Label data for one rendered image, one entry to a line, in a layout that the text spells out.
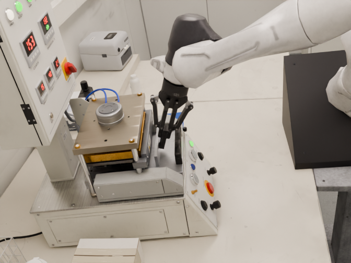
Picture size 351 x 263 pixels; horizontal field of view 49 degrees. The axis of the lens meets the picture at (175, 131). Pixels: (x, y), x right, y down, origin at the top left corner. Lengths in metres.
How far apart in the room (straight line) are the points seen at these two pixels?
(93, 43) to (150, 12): 1.59
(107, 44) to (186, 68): 1.30
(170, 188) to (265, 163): 0.49
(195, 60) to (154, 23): 2.88
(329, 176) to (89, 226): 0.82
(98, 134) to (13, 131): 0.22
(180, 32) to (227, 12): 2.65
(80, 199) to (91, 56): 1.17
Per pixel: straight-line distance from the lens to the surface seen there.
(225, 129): 1.66
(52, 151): 1.22
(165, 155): 1.20
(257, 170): 1.44
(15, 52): 0.96
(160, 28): 3.75
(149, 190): 1.11
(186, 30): 0.98
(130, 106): 1.21
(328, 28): 0.83
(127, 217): 1.19
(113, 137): 1.08
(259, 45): 0.83
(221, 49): 0.85
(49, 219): 1.25
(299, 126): 1.46
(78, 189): 1.24
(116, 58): 2.16
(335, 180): 1.43
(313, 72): 1.52
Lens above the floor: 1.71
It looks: 35 degrees down
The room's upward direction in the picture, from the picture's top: 10 degrees counter-clockwise
